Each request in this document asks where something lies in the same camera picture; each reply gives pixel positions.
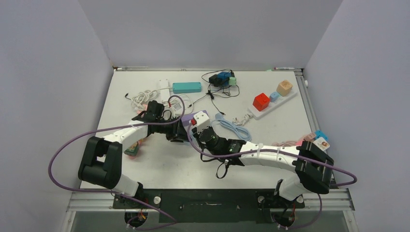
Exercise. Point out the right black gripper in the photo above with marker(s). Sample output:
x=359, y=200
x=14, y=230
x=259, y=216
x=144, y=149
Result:
x=202, y=145

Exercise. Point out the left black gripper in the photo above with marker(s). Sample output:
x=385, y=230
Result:
x=177, y=133

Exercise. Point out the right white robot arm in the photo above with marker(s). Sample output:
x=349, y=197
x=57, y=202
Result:
x=309, y=164

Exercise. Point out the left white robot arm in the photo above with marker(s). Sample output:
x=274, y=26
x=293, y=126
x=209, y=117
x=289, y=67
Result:
x=101, y=163

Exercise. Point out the pink cube socket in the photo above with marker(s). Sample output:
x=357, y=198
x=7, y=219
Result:
x=141, y=108

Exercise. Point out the beige small plug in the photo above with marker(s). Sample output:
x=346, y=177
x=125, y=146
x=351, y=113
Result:
x=310, y=137

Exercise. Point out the blue small plug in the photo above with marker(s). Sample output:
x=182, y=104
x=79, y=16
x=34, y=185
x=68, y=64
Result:
x=320, y=134

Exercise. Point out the purple power strip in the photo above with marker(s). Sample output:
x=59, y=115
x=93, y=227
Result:
x=187, y=118

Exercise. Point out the small white power strip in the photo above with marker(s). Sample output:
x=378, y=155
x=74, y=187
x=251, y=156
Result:
x=164, y=90

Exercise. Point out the teal power strip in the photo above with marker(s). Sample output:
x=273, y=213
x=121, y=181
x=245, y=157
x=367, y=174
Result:
x=186, y=87

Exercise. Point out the green picture adapter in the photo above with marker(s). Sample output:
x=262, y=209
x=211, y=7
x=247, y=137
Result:
x=131, y=149

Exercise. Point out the long white power strip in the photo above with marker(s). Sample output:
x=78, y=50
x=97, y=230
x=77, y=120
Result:
x=272, y=105

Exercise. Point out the black power adapter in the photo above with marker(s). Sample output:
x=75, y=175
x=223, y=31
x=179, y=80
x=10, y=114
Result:
x=216, y=80

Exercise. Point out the light green adapter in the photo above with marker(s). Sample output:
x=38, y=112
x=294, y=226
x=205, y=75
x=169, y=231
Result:
x=232, y=81

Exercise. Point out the red cube adapter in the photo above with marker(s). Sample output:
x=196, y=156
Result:
x=261, y=102

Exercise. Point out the small blue adapter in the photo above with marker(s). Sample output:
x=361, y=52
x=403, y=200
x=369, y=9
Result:
x=274, y=96

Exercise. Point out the tan cube adapter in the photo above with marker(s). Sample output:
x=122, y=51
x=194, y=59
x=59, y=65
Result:
x=284, y=88

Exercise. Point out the white picture cube adapter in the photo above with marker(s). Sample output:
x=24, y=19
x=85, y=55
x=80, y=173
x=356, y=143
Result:
x=321, y=143

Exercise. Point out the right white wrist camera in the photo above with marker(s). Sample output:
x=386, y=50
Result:
x=201, y=121

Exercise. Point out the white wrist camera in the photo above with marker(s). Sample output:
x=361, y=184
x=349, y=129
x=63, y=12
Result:
x=201, y=121
x=176, y=107

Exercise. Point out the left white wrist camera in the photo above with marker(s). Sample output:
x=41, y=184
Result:
x=176, y=107

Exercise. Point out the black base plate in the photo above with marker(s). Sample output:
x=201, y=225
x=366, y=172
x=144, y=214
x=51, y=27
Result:
x=217, y=205

